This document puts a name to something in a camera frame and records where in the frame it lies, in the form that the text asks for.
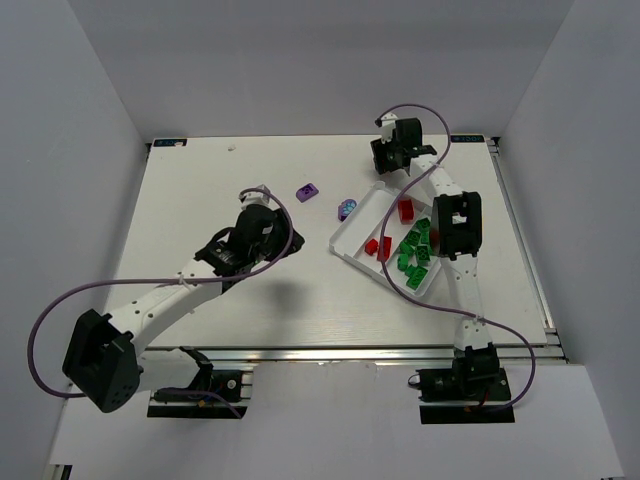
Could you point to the purple paw print lego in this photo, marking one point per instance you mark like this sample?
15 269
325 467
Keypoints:
345 208

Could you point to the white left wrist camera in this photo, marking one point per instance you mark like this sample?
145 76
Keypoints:
260 196

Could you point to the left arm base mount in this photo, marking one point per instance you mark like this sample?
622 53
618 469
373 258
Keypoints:
185 384

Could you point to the small green lego brick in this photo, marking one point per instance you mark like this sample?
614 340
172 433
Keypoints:
414 282

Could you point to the aluminium table edge rail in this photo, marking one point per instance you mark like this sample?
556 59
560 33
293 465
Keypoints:
505 353

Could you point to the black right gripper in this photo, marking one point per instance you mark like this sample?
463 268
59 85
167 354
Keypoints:
382 159

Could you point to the blue label corner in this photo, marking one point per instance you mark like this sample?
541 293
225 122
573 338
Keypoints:
467 138
169 143

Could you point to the blue label right corner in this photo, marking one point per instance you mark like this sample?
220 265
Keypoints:
467 138

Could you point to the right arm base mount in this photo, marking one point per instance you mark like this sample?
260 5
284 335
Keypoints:
460 395

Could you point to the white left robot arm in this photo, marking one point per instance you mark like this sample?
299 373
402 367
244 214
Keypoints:
107 358

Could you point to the small red lego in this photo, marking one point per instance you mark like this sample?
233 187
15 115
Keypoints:
371 247

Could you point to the green 2x2 lego brick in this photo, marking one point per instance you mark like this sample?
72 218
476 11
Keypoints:
423 254

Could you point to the blue label left corner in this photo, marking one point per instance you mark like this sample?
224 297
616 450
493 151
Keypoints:
169 143

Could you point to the red and green lego stack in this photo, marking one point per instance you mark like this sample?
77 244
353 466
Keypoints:
385 249

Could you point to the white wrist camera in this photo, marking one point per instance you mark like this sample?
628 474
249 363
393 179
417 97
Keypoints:
386 125
260 196

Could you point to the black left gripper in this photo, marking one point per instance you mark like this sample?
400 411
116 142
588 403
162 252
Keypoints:
288 240

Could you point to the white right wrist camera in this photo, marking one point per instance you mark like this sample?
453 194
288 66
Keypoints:
386 125

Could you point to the purple arch lego brick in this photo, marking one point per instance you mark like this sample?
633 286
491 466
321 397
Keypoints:
306 192

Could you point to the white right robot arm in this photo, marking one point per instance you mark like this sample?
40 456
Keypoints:
455 236

